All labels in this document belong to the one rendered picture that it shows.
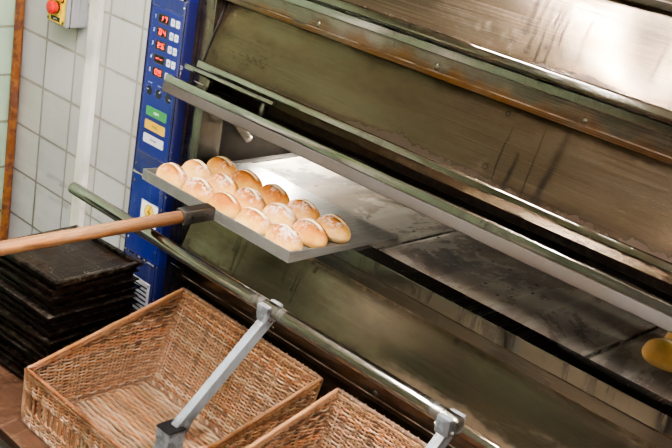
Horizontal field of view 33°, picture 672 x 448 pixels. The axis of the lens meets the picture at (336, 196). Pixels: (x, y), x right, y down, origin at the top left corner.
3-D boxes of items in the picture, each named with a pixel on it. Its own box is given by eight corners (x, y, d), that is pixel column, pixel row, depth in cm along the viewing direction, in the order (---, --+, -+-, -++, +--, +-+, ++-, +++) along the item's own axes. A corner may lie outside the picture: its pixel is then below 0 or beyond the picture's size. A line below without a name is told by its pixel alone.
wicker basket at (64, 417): (172, 373, 313) (184, 283, 304) (311, 475, 278) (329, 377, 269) (15, 420, 279) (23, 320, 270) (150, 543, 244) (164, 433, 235)
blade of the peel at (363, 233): (287, 263, 247) (289, 251, 246) (141, 178, 282) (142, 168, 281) (397, 238, 272) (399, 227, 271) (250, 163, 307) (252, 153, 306)
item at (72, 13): (67, 19, 330) (70, -15, 327) (86, 28, 324) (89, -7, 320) (44, 20, 325) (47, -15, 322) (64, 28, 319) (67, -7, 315)
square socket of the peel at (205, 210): (183, 226, 257) (185, 212, 255) (174, 220, 259) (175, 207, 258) (214, 220, 263) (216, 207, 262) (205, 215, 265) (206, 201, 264)
